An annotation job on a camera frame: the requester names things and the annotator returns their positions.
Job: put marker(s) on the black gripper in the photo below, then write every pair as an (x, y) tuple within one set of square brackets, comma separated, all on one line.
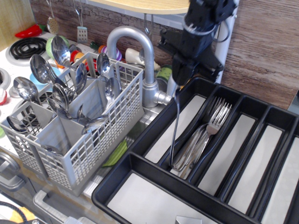
[(191, 55)]

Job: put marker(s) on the silver fork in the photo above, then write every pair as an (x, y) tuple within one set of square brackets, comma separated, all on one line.
[(177, 101)]

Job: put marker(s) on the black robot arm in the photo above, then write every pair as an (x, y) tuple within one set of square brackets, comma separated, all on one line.
[(204, 16)]

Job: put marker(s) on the stack of forks in tray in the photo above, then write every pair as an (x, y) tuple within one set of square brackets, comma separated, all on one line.
[(190, 152)]

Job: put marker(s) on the black cutlery tray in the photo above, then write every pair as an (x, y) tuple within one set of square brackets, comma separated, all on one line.
[(248, 173)]

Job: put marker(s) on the silver spoon middle basket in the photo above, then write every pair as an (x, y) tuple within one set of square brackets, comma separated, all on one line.
[(60, 95)]

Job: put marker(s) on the grey plastic cutlery basket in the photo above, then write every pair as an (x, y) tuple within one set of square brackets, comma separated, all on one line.
[(56, 149)]

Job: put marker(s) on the green toy can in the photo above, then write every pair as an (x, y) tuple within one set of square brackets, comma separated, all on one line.
[(165, 72)]

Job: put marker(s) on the wooden round shelf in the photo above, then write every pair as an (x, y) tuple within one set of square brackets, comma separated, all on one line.
[(164, 7)]

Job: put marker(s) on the silver spoon right compartment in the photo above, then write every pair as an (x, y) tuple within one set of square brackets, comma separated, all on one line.
[(112, 90)]

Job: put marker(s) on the silver spoon centre upright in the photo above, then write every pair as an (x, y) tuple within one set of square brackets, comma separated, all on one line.
[(80, 78)]

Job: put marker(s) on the silver spoon front low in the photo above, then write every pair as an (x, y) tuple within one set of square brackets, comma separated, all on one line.
[(94, 124)]

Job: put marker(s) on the green toy leaf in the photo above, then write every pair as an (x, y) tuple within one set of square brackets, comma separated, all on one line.
[(116, 154)]

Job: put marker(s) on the hanging small spatula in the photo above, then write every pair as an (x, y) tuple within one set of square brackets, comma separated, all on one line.
[(82, 32)]

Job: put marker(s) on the large silver spoon top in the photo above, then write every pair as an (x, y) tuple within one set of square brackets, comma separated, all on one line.
[(61, 52)]

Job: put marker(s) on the large silver spoon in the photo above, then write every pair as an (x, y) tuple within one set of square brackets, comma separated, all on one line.
[(61, 52), (43, 72)]

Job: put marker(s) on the slotted silver spoon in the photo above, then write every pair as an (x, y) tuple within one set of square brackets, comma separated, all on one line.
[(58, 109)]

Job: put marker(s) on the green toy bowl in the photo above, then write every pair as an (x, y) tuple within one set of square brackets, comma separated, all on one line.
[(49, 45)]

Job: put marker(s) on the hanging slotted spoon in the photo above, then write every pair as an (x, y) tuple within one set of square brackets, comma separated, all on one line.
[(52, 24)]

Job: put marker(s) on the large silver spoon left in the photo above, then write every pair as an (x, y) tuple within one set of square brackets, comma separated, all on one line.
[(43, 72)]

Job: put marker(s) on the red toy pepper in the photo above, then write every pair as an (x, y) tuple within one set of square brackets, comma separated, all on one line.
[(32, 31)]

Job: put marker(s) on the silver spoon far left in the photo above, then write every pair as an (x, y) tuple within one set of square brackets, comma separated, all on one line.
[(26, 90)]

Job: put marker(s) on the black stove burner coil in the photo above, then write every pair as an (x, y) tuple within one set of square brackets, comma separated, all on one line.
[(27, 47)]

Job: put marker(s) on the silver spoon lower left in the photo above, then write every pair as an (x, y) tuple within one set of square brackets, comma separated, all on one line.
[(17, 125)]

